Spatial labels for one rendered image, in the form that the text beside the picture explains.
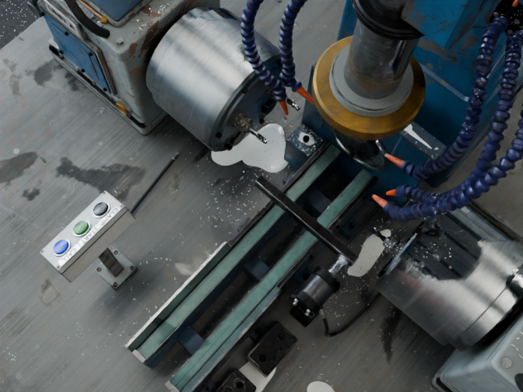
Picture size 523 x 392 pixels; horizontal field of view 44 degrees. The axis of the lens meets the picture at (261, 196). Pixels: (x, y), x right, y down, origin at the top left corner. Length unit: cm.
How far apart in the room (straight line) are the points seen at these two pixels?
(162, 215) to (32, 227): 30
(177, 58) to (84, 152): 43
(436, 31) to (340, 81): 25
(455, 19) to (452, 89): 50
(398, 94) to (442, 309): 39
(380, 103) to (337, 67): 9
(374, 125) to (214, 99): 36
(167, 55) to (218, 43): 10
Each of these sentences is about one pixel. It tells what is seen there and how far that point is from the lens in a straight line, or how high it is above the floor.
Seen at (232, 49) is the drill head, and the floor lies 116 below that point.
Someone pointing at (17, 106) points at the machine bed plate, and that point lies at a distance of 171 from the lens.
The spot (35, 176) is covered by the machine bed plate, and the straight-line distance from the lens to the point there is 162.
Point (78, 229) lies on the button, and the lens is 125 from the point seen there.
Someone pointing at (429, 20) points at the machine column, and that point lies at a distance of 81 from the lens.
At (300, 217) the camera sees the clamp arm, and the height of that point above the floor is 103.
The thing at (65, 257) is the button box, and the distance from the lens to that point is 124.
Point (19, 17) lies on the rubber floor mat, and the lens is 287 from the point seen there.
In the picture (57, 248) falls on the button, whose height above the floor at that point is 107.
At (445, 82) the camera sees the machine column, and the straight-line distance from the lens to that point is 127.
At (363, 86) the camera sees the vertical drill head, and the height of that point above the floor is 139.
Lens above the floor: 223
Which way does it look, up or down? 70 degrees down
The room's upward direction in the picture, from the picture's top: 4 degrees clockwise
